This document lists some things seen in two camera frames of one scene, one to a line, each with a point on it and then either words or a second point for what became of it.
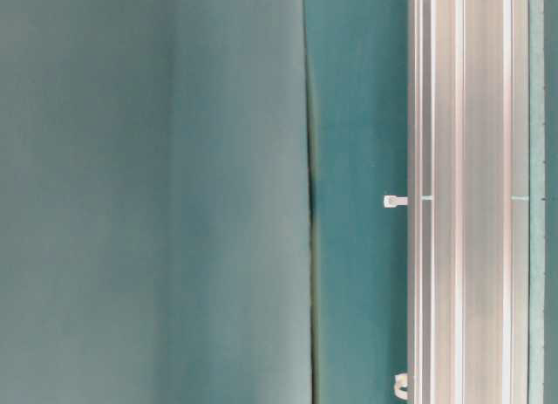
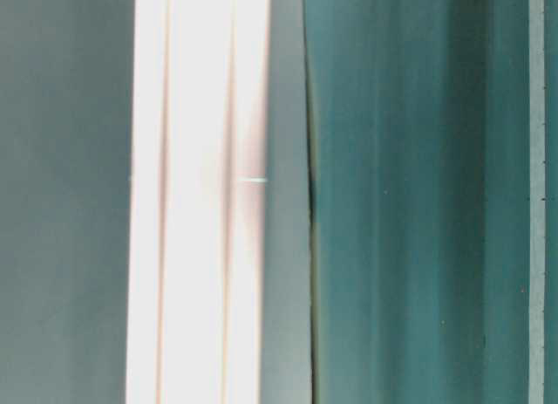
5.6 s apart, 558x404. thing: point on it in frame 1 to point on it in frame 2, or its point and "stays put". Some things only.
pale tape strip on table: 537,275 stays put
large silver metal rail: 467,194 to 198,194
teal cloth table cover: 192,185 stays put
